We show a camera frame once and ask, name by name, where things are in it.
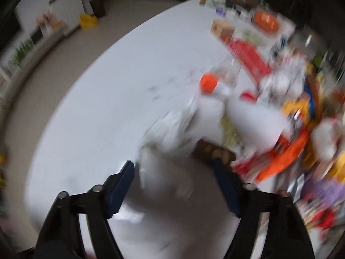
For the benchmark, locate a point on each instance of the white board with stickers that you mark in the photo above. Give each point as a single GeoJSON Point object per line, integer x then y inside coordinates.
{"type": "Point", "coordinates": [48, 10]}

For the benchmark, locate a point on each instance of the orange round packet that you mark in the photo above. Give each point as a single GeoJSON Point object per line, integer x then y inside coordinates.
{"type": "Point", "coordinates": [265, 21]}

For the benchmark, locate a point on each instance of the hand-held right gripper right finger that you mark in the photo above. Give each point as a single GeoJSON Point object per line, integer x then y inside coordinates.
{"type": "Point", "coordinates": [229, 191]}

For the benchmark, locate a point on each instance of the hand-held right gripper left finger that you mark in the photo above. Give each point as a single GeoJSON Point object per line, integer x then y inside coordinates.
{"type": "Point", "coordinates": [120, 191]}

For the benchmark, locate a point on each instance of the orange snack packet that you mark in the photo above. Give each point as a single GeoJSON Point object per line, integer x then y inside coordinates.
{"type": "Point", "coordinates": [285, 156]}

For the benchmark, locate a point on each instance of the small cardboard box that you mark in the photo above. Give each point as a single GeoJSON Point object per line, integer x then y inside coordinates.
{"type": "Point", "coordinates": [222, 29]}

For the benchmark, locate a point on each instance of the white plastic bag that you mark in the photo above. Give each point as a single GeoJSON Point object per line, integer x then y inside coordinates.
{"type": "Point", "coordinates": [172, 183]}

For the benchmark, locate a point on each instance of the white bottle with orange cap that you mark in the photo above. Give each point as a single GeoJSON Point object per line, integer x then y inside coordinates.
{"type": "Point", "coordinates": [210, 105]}

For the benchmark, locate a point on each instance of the red flat packet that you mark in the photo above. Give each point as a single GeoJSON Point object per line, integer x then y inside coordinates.
{"type": "Point", "coordinates": [250, 56]}

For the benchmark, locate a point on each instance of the yellow bag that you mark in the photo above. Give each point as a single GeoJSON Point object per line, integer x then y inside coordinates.
{"type": "Point", "coordinates": [87, 21]}

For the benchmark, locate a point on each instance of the brown snack packet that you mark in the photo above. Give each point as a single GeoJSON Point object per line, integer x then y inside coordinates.
{"type": "Point", "coordinates": [213, 151]}

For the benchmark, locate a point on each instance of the pile of colourful snack packets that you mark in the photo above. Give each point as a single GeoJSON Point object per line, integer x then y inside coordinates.
{"type": "Point", "coordinates": [315, 129]}

